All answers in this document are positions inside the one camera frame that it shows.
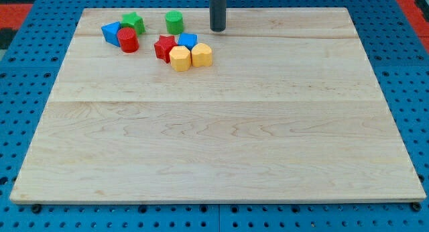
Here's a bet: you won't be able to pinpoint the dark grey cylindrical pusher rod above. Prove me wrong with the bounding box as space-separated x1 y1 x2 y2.
209 0 227 32

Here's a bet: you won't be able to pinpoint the green cylinder block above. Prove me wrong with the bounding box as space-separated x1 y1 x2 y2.
165 10 184 35

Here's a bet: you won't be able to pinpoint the blue cube block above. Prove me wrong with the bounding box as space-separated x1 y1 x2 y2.
178 33 198 51

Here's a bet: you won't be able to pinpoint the yellow heart block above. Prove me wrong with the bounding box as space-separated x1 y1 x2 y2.
191 43 212 67

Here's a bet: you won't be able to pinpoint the red star block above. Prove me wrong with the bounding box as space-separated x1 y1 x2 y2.
154 35 177 63

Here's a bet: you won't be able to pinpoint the yellow hexagon block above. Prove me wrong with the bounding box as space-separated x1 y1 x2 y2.
169 46 192 72

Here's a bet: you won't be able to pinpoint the green star block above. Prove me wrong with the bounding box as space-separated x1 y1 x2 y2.
121 12 145 35

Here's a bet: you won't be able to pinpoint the red cylinder block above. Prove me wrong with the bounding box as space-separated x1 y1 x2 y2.
117 27 139 53

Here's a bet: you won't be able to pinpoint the blue triangle block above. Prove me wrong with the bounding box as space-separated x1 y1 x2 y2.
101 21 121 47

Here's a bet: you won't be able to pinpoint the light wooden board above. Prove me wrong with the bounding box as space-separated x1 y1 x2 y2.
10 7 426 205

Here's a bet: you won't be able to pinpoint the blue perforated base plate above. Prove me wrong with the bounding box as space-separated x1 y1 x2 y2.
1 0 428 231

